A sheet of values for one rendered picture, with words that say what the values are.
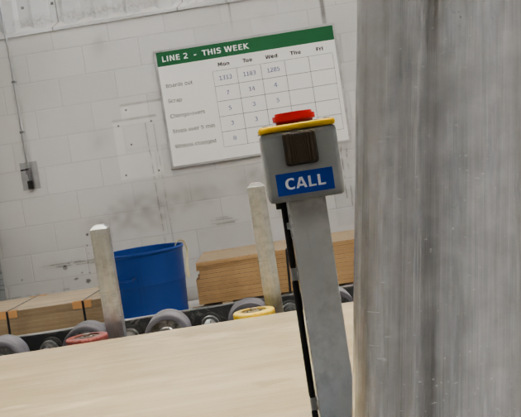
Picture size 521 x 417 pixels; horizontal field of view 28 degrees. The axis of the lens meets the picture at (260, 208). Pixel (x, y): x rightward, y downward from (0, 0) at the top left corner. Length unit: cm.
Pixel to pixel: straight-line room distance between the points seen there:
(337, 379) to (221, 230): 728
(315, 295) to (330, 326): 3
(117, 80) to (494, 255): 787
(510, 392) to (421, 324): 5
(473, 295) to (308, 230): 47
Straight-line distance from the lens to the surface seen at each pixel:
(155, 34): 832
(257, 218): 205
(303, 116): 96
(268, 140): 94
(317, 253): 96
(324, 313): 97
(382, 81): 53
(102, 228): 207
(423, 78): 52
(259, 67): 820
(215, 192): 823
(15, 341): 258
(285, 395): 129
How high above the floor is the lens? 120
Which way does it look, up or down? 3 degrees down
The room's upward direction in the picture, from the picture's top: 9 degrees counter-clockwise
